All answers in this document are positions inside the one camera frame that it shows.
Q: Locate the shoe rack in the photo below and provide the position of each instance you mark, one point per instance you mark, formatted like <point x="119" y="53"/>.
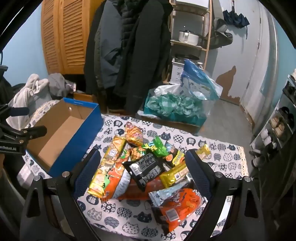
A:
<point x="283" y="102"/>

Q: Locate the red orange puffed snack bag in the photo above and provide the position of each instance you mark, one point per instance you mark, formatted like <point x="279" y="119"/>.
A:
<point x="134" y="135"/>

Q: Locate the grey jacket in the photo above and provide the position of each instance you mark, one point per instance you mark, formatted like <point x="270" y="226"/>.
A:
<point x="108" y="46"/>

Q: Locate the grey garment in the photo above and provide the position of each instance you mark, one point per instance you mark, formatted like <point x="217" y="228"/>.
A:
<point x="60" y="84"/>

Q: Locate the black long coat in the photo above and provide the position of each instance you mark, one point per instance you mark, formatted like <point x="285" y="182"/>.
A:
<point x="145" y="51"/>

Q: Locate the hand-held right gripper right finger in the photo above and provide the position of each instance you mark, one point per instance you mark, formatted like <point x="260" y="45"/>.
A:
<point x="199" y="172"/>

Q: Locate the black shoes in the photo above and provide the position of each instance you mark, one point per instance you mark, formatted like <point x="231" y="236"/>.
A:
<point x="285" y="113"/>

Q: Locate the yellow orange snack packet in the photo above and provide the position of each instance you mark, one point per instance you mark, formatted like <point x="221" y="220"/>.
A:
<point x="106" y="166"/>

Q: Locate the black pan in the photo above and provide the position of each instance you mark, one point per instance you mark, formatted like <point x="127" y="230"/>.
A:
<point x="186" y="57"/>

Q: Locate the large orange chip bag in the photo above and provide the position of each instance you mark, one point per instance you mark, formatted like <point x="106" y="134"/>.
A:
<point x="116" y="184"/>

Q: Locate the wooden shelf rack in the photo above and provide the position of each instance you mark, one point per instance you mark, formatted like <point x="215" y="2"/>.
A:
<point x="207" y="34"/>

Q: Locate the silver blue snack packet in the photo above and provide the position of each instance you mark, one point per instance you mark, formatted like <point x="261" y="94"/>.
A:
<point x="161" y="193"/>

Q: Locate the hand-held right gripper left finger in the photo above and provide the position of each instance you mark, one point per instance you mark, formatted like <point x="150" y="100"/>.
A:
<point x="86" y="172"/>

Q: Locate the dark green cloth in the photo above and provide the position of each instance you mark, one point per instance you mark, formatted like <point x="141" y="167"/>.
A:
<point x="275" y="192"/>

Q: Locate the blue clear plastic bag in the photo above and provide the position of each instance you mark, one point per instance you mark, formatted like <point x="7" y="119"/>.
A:
<point x="198" y="78"/>

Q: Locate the dark olive coat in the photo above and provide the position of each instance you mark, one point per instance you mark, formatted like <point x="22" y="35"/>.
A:
<point x="90" y="60"/>

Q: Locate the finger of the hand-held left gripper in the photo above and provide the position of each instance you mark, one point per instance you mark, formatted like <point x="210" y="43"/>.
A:
<point x="34" y="132"/>
<point x="18" y="111"/>

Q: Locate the bright green snack packet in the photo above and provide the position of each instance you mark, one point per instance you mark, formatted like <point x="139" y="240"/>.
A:
<point x="157" y="147"/>

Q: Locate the wooden louvered cabinet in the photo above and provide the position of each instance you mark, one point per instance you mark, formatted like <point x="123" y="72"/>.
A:
<point x="69" y="34"/>

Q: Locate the cat print tablecloth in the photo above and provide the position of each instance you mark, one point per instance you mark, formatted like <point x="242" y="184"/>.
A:
<point x="129" y="213"/>

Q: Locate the bag of teal plastic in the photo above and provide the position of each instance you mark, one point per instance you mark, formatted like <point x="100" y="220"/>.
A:
<point x="171" y="104"/>

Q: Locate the dark blue umbrella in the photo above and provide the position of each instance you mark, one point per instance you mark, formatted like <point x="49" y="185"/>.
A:
<point x="235" y="18"/>

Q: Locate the white door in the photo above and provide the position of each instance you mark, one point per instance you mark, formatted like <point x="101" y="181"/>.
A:
<point x="259" y="69"/>

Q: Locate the white box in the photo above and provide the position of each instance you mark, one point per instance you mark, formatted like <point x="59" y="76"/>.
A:
<point x="178" y="70"/>

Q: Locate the hanging grey bag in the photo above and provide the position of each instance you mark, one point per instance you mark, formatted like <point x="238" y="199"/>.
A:
<point x="219" y="34"/>

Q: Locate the metal pot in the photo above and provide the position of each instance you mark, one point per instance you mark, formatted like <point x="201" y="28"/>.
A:
<point x="188" y="37"/>

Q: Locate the small yellow snack packet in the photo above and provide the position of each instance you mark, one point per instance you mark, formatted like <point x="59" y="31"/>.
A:
<point x="203" y="150"/>

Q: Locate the black puffer jacket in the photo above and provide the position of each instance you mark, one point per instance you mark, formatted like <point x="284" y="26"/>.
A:
<point x="129" y="20"/>

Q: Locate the beige shoes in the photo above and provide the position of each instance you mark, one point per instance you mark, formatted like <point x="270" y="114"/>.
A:
<point x="277" y="124"/>

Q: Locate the white shoes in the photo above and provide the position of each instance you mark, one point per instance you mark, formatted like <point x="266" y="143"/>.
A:
<point x="266" y="136"/>

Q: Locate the blue cardboard box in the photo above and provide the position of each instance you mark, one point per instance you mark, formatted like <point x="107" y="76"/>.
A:
<point x="57" y="129"/>

